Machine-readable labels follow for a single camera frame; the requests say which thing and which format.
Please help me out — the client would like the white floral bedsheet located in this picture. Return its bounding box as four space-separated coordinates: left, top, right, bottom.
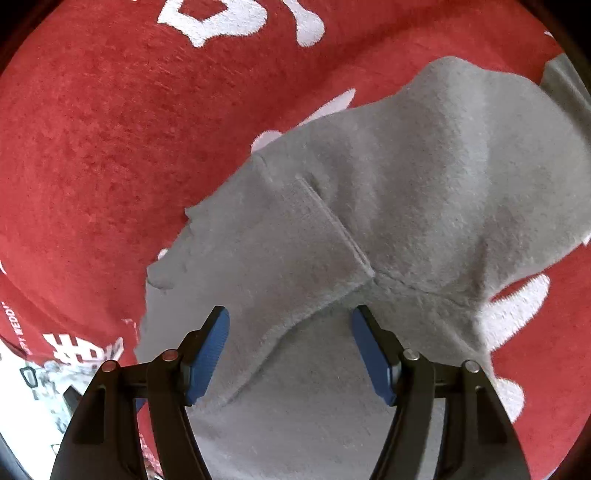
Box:
1 345 95 479

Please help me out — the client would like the grey knit sweater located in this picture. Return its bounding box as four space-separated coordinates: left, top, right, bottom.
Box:
136 55 590 479

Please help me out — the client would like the red blanket with white print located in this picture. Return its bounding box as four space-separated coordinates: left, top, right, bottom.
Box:
1 1 590 479

